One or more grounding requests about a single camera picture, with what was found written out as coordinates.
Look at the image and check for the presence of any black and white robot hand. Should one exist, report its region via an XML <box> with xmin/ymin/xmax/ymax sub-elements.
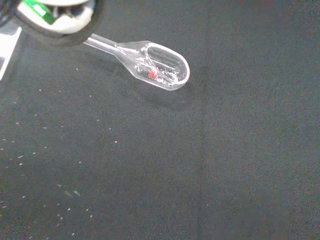
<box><xmin>13</xmin><ymin>0</ymin><xmax>100</xmax><ymax>47</ymax></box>

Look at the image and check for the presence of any clear glass weighing funnel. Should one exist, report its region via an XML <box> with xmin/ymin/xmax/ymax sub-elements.
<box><xmin>83</xmin><ymin>33</ymin><xmax>191</xmax><ymax>91</ymax></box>

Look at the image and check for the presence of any pale board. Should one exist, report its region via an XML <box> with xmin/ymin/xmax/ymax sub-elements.
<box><xmin>0</xmin><ymin>26</ymin><xmax>23</xmax><ymax>82</ymax></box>

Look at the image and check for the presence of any black bench cloth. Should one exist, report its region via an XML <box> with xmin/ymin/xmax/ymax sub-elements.
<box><xmin>0</xmin><ymin>0</ymin><xmax>320</xmax><ymax>240</ymax></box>

